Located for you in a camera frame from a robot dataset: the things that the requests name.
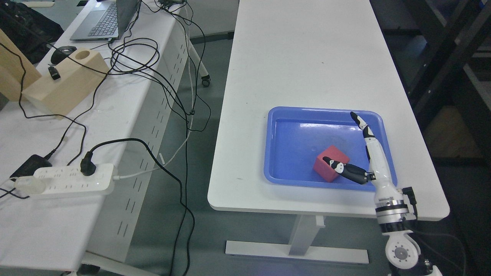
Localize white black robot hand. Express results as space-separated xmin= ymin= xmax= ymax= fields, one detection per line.
xmin=322 ymin=112 xmax=404 ymax=208

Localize pink foam block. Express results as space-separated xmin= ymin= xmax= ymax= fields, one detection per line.
xmin=313 ymin=145 xmax=350 ymax=182

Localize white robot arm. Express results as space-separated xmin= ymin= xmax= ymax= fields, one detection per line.
xmin=375 ymin=187 xmax=466 ymax=276

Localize blue plastic tray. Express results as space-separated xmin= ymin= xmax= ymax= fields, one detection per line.
xmin=264 ymin=107 xmax=375 ymax=192

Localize black metal shelf right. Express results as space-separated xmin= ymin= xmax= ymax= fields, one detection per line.
xmin=370 ymin=0 xmax=490 ymax=276

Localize wooden block with hole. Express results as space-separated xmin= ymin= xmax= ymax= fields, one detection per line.
xmin=21 ymin=48 xmax=109 ymax=115

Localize white table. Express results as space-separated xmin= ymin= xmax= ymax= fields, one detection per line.
xmin=208 ymin=0 xmax=450 ymax=264

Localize white power strip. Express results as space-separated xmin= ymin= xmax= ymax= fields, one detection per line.
xmin=14 ymin=164 xmax=117 ymax=199

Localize grey laptop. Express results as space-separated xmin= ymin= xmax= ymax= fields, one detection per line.
xmin=70 ymin=0 xmax=140 ymax=41

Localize white side desk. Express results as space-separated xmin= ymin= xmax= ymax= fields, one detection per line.
xmin=1 ymin=0 xmax=188 ymax=271

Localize black computer mouse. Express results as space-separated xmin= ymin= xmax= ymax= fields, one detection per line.
xmin=50 ymin=46 xmax=77 ymax=65

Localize black power adapter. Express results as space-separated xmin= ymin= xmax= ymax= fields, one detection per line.
xmin=10 ymin=155 xmax=52 ymax=177

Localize white charging cable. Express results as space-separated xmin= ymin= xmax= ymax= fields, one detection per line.
xmin=113 ymin=8 xmax=194 ymax=181

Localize black power cable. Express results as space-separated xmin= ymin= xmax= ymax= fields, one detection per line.
xmin=80 ymin=138 xmax=195 ymax=276

